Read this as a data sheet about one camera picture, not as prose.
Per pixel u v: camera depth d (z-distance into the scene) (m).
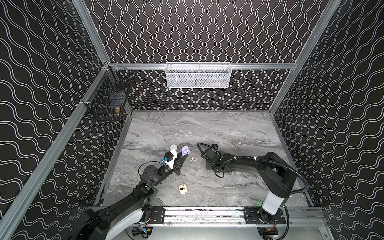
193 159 0.94
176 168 0.66
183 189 0.81
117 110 0.83
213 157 0.72
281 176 0.47
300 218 0.77
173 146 0.98
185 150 0.73
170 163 0.65
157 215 0.75
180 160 0.70
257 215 0.73
